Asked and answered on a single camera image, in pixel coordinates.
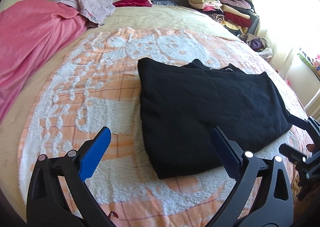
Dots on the beige bed sheet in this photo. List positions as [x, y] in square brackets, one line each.
[133, 17]

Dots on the white curtain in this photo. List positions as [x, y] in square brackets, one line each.
[289, 26]

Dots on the pink blanket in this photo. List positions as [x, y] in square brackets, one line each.
[32, 31]

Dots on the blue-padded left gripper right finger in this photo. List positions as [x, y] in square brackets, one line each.
[262, 193]

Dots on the stack of folded clothes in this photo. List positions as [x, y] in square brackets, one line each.
[233, 15]

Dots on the grey bedside cabinet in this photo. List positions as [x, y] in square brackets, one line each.
[254, 23]

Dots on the lilac garment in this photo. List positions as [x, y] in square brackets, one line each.
[95, 11]

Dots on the red pillow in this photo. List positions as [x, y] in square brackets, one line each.
[132, 3]

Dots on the black IKISS sweatshirt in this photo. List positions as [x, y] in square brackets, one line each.
[180, 105]

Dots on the floral basket of clothes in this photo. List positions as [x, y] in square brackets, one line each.
[257, 44]

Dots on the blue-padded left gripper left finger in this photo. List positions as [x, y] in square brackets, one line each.
[58, 194]

